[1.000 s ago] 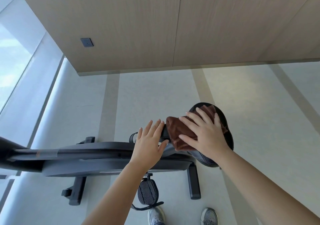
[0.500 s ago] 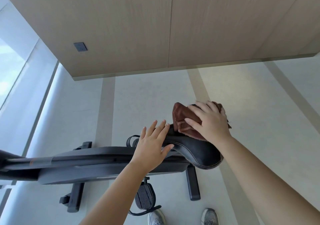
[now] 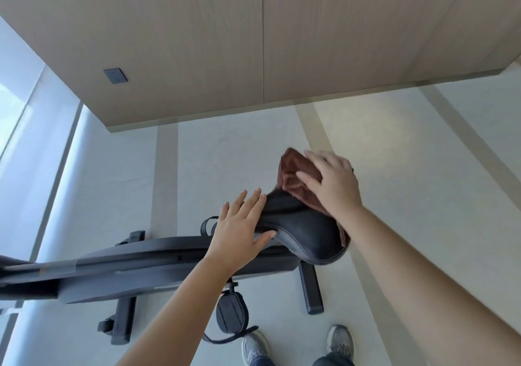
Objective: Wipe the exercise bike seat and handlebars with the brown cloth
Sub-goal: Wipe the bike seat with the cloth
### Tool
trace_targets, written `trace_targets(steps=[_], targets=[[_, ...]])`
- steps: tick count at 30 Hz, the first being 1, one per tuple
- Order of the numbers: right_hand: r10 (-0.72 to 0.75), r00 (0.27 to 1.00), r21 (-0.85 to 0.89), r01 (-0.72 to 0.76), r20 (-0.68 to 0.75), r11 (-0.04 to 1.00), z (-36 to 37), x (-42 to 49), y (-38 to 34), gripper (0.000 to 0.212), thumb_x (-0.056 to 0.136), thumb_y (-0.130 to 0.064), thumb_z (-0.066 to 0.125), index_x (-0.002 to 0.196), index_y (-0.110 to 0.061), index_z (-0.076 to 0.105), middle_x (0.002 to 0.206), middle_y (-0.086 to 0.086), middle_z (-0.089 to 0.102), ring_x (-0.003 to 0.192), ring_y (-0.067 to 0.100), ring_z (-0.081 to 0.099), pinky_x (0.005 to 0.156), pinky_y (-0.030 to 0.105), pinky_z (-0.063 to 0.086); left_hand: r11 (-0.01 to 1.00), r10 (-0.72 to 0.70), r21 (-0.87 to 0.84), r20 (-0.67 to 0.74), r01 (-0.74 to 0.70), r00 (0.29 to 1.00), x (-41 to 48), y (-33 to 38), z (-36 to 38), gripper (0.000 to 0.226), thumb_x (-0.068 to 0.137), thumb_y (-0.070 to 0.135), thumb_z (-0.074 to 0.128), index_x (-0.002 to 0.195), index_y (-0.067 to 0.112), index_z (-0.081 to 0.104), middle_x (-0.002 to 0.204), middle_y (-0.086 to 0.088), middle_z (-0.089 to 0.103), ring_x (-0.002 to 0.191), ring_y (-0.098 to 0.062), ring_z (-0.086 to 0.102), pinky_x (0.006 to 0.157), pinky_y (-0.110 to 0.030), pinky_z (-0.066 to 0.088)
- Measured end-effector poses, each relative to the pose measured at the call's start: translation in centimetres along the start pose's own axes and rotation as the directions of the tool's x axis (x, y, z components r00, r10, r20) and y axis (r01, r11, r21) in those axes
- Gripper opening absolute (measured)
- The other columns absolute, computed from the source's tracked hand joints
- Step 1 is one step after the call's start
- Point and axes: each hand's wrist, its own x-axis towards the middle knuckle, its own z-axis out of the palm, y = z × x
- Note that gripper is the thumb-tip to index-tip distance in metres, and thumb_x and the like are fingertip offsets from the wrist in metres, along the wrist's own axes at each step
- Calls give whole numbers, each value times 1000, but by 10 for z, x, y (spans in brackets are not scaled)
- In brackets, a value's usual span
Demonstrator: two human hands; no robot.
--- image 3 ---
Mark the person's right forearm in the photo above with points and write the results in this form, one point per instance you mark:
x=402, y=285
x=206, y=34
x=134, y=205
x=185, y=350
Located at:
x=427, y=288

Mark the brown cleaning cloth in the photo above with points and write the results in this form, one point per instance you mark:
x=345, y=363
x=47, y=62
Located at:
x=291, y=170

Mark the grey left sneaker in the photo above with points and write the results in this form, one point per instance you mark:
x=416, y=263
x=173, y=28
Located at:
x=255, y=347

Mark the person's left hand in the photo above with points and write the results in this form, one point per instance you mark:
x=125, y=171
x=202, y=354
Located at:
x=236, y=239

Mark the person's left forearm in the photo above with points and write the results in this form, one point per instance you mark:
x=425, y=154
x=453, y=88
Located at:
x=175, y=317

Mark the translucent window blind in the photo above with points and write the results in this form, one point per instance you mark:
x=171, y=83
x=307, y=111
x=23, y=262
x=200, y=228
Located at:
x=16, y=113

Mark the black exercise bike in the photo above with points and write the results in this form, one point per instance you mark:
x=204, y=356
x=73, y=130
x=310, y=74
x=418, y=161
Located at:
x=142, y=264

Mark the dark wall socket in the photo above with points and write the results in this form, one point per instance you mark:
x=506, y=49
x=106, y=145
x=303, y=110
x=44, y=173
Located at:
x=115, y=76

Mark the grey sneaker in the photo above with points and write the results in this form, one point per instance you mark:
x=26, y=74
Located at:
x=255, y=347
x=340, y=341

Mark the grey right sneaker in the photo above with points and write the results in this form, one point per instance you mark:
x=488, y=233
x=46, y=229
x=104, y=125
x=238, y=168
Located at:
x=340, y=341

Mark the blue jeans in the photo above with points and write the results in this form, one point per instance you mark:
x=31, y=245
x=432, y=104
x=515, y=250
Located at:
x=329, y=361

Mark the person's right hand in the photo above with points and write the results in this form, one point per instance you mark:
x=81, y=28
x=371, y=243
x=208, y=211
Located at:
x=338, y=187

